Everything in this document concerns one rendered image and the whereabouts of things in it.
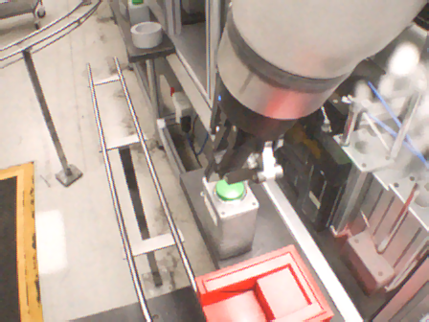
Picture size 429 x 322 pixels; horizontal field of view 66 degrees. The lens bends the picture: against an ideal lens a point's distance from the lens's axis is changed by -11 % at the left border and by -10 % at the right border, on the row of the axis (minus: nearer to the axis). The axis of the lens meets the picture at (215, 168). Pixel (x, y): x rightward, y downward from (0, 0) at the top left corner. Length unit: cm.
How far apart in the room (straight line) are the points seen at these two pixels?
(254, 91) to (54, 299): 154
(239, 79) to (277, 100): 3
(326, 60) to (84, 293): 155
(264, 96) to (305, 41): 6
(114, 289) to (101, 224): 37
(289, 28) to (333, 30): 2
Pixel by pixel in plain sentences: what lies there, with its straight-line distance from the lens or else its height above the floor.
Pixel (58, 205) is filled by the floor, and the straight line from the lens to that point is 200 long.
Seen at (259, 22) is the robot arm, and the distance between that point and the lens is 19.
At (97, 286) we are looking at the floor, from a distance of 167.
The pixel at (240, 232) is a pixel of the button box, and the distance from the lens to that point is 55.
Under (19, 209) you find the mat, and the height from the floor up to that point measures 1.
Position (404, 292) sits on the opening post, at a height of 108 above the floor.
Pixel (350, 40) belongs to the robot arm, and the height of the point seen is 136.
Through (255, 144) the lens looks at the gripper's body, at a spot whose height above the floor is 122.
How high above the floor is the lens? 143
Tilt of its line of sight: 46 degrees down
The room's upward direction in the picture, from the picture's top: straight up
